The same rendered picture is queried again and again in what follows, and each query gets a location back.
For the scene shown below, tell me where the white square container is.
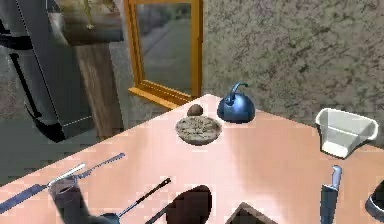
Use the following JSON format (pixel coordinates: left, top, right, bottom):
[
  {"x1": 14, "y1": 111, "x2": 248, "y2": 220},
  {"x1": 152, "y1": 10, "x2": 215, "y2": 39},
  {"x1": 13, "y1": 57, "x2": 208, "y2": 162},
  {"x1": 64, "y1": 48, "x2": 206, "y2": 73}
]
[{"x1": 314, "y1": 107, "x2": 380, "y2": 160}]

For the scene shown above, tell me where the brown potato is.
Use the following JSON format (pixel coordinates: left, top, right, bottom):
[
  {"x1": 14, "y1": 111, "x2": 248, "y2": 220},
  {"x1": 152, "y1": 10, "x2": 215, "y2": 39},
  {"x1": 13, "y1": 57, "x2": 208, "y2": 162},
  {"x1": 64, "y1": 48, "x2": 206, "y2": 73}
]
[{"x1": 186, "y1": 103, "x2": 205, "y2": 118}]

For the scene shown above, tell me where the speckled grey bowl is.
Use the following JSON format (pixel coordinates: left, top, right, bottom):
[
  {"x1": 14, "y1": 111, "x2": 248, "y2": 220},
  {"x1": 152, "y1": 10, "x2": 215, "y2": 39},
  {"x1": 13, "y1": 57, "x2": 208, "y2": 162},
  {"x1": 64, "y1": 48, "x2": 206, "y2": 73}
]
[{"x1": 175, "y1": 114, "x2": 223, "y2": 147}]

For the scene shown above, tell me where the blue kettle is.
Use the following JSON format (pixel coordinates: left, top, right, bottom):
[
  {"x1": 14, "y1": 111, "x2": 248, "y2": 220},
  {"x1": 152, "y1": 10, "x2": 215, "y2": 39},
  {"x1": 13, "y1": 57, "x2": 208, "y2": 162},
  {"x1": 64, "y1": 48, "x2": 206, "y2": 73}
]
[{"x1": 216, "y1": 81, "x2": 257, "y2": 125}]

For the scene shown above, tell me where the orange framed window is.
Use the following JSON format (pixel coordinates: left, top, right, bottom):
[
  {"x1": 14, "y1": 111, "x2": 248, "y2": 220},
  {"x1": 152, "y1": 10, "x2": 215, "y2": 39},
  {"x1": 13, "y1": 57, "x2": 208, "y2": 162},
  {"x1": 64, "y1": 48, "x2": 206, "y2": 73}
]
[{"x1": 123, "y1": 0, "x2": 205, "y2": 111}]

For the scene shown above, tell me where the dark brown spoon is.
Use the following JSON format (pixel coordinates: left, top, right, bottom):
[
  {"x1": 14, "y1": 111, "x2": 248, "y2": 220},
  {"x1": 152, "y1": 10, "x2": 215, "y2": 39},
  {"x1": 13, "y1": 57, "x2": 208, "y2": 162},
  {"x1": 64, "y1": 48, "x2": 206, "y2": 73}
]
[{"x1": 144, "y1": 184, "x2": 214, "y2": 224}]

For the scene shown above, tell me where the brown wooden cupboard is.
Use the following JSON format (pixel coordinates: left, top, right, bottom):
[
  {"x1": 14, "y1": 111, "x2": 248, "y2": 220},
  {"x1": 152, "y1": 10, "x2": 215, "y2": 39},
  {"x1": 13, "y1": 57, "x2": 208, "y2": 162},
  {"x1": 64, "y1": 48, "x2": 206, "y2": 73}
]
[{"x1": 47, "y1": 0, "x2": 125, "y2": 140}]

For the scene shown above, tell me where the dark square box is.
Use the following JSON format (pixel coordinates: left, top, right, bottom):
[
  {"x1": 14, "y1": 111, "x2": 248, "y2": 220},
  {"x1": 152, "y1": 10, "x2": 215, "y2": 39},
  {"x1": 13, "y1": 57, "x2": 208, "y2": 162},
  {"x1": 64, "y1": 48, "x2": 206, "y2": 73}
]
[{"x1": 224, "y1": 201, "x2": 280, "y2": 224}]

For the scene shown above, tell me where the silver butter knife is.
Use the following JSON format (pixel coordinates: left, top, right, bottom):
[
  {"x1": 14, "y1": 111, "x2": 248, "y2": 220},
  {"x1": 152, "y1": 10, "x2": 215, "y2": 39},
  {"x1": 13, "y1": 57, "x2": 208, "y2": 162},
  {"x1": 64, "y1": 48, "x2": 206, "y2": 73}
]
[{"x1": 47, "y1": 162, "x2": 87, "y2": 188}]

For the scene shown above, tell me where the grey black fridge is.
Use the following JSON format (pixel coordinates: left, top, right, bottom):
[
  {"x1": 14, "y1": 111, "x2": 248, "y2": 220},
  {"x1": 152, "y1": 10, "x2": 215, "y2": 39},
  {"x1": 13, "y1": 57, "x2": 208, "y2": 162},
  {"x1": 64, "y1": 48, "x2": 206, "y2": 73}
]
[{"x1": 0, "y1": 0, "x2": 95, "y2": 143}]

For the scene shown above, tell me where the clear glass cup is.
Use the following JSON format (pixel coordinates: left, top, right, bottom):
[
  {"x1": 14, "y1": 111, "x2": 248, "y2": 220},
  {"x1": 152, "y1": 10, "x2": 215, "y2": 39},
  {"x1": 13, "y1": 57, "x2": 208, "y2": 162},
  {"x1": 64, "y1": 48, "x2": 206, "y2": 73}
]
[{"x1": 47, "y1": 175, "x2": 93, "y2": 224}]

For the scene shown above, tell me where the long blue bread knife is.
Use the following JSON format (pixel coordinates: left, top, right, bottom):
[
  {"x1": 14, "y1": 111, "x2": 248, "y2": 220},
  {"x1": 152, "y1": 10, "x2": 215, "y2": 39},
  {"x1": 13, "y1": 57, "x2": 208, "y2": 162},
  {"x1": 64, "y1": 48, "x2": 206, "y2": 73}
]
[{"x1": 0, "y1": 152, "x2": 127, "y2": 215}]

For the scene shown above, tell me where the dark grey pan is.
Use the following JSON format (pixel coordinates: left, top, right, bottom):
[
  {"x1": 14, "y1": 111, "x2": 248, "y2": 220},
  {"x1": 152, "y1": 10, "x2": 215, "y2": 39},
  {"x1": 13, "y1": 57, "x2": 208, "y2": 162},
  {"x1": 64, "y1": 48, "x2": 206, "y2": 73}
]
[{"x1": 364, "y1": 179, "x2": 384, "y2": 223}]

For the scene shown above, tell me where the black handled ladle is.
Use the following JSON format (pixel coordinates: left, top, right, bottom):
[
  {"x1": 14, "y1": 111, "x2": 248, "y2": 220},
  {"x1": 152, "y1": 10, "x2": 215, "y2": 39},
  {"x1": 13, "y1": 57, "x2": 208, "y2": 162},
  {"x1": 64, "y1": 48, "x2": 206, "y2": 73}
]
[{"x1": 99, "y1": 177, "x2": 173, "y2": 224}]

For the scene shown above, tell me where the blue knife grey handle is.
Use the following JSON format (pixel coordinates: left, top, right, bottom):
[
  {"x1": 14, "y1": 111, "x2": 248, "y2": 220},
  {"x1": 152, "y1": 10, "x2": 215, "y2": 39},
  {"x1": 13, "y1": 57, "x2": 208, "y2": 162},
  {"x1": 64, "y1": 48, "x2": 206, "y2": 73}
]
[{"x1": 319, "y1": 164, "x2": 344, "y2": 224}]

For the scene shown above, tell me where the black fridge handle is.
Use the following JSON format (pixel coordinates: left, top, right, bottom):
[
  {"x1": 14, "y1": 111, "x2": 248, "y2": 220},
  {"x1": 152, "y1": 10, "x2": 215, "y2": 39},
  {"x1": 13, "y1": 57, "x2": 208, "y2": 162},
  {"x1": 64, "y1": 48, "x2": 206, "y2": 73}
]
[{"x1": 8, "y1": 52, "x2": 43, "y2": 119}]

